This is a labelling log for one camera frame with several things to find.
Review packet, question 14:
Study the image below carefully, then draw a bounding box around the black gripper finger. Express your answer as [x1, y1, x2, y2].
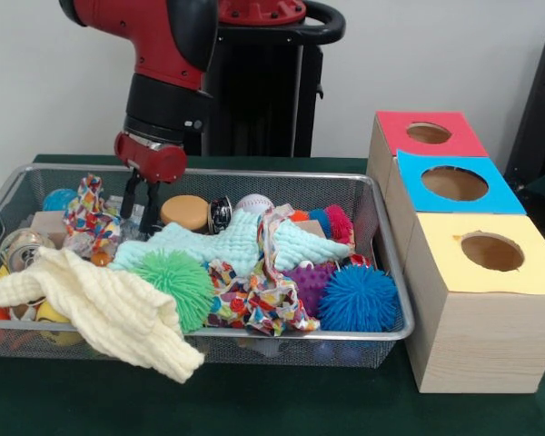
[119, 173, 140, 220]
[140, 182, 163, 233]

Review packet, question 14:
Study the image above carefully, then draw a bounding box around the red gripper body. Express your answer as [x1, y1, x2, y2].
[114, 132, 189, 185]

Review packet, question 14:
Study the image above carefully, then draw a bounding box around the colourful patterned cloth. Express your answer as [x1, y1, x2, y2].
[204, 213, 321, 337]
[62, 174, 124, 260]

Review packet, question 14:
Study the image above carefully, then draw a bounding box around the crushed silver can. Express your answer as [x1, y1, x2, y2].
[208, 197, 233, 235]

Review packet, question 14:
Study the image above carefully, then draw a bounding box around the mint green cloth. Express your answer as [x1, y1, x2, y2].
[112, 211, 353, 278]

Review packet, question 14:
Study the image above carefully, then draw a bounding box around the blue spiky ball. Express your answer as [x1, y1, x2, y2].
[318, 264, 401, 333]

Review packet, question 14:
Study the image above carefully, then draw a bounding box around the shallow clear mesh bin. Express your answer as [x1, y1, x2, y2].
[0, 163, 414, 367]

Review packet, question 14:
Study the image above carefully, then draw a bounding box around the wooden box with three holes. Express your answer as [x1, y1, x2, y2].
[366, 111, 545, 394]

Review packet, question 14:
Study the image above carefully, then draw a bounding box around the tan round bun toy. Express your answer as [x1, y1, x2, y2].
[160, 194, 210, 233]

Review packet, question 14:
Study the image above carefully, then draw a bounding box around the small blue globe ball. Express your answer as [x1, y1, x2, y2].
[43, 188, 79, 213]

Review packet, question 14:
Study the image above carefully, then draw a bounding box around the green spiky ball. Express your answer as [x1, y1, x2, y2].
[130, 250, 216, 333]

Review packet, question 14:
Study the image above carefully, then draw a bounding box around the small wooden cube block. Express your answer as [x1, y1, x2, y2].
[30, 212, 69, 248]

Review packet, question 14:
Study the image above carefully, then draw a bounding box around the pale pink ball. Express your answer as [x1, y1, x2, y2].
[234, 193, 275, 216]

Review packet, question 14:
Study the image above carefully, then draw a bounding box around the pale yellow cloth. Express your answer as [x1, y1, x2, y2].
[0, 245, 205, 384]

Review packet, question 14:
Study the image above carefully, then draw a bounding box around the round silver tin can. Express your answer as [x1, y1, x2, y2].
[0, 229, 55, 273]

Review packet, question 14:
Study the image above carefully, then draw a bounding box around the purple spiky ball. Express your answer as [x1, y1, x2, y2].
[284, 262, 335, 317]

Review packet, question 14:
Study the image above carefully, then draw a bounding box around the red spiky toy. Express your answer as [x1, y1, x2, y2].
[322, 204, 355, 246]

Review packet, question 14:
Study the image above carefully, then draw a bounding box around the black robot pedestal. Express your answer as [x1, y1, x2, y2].
[200, 0, 346, 158]

